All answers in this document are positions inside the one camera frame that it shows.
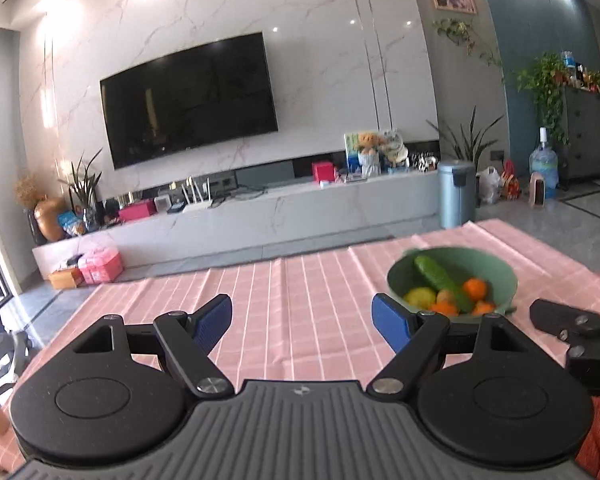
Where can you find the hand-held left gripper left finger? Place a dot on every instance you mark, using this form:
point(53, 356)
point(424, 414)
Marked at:
point(215, 320)

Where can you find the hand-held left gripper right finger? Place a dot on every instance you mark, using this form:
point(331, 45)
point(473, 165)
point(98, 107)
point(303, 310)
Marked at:
point(390, 320)

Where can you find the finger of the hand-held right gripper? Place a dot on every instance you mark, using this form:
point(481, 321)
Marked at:
point(555, 315)

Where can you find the green plastic bowl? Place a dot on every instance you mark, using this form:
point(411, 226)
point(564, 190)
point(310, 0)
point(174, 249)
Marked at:
point(500, 280)

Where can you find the yellow lemon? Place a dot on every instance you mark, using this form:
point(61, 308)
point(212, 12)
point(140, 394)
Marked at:
point(420, 297)

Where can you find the green cucumber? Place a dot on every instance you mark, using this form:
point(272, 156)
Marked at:
point(432, 271)

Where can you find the pink checked tablecloth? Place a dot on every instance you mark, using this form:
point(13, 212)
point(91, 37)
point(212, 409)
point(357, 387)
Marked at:
point(305, 310)

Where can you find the grey marble media console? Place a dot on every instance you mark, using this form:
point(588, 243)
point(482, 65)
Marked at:
point(230, 225)

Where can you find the small pink heater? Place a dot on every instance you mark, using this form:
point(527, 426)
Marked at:
point(537, 190)

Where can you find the white wifi router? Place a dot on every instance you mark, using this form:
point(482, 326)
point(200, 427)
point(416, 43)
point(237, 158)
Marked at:
point(197, 205)

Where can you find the large blue water bottle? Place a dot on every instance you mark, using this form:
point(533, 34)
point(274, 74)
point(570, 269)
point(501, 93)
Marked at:
point(543, 165)

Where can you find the pink storage box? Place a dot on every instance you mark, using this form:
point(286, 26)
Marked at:
point(101, 266)

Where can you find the small white device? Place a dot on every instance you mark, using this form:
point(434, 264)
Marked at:
point(163, 204)

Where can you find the grey drawer cabinet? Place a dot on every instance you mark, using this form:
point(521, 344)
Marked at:
point(587, 135)

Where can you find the red festive ornament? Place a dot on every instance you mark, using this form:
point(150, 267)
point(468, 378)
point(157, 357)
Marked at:
point(510, 180)

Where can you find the magenta box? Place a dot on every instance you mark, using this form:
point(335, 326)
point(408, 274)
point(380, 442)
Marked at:
point(137, 211)

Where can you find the blue-grey pedal trash can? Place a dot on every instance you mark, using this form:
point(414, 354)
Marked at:
point(456, 195)

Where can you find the white plastic bag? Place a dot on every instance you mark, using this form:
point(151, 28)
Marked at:
point(490, 186)

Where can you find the orange cardboard box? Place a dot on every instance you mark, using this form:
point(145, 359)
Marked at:
point(66, 278)

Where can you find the red box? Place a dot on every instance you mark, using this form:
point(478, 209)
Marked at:
point(324, 172)

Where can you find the cow figurines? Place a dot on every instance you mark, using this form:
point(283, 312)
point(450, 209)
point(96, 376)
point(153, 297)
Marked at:
point(425, 161)

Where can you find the blue snack bag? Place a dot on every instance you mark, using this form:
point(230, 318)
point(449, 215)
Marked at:
point(71, 224)

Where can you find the teddy bear toys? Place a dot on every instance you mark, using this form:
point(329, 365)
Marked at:
point(351, 145)

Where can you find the potted leafy plant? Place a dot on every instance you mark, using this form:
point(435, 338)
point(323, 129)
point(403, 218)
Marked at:
point(82, 190)

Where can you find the cluster of small bottles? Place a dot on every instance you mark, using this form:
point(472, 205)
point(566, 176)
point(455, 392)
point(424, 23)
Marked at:
point(582, 75)

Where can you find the snake plant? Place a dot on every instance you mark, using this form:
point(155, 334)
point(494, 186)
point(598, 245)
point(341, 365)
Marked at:
point(467, 142)

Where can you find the trailing pothos plant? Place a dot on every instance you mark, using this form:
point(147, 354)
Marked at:
point(542, 85)

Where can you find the orange ceramic vase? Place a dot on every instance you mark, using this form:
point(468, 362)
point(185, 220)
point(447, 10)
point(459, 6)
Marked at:
point(50, 220)

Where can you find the black flat television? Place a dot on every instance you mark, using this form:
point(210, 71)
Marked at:
point(190, 100)

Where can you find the dried flower bunch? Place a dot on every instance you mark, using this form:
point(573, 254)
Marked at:
point(27, 190)

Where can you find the hanging vine plant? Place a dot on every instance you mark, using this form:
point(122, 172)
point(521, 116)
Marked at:
point(460, 35)

